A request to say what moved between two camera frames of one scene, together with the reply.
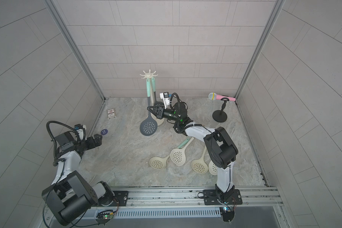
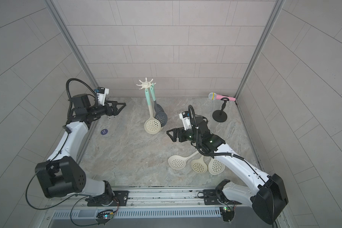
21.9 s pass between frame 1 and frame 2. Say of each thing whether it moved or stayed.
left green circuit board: stayed
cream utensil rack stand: moved
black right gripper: moved
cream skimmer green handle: moved
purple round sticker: stayed
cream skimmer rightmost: stayed
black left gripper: moved
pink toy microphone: stayed
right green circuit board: stayed
